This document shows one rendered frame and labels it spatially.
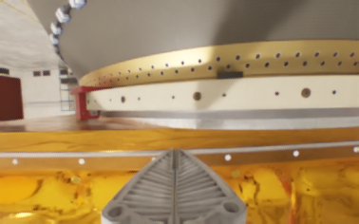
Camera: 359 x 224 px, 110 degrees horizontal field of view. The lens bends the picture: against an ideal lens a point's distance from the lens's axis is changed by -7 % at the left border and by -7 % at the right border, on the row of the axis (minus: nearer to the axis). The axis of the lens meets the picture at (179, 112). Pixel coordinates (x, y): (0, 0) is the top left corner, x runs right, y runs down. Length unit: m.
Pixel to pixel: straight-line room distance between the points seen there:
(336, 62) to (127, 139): 0.41
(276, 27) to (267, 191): 0.29
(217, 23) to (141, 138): 0.25
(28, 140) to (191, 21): 0.41
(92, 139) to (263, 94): 0.33
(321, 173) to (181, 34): 0.41
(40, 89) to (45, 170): 8.08
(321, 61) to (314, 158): 0.22
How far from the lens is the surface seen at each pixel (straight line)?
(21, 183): 0.46
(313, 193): 0.43
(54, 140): 0.39
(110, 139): 0.32
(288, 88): 0.25
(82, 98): 0.45
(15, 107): 0.67
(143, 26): 0.30
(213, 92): 0.22
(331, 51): 0.34
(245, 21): 0.27
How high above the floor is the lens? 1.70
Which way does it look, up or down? 4 degrees up
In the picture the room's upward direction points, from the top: 178 degrees clockwise
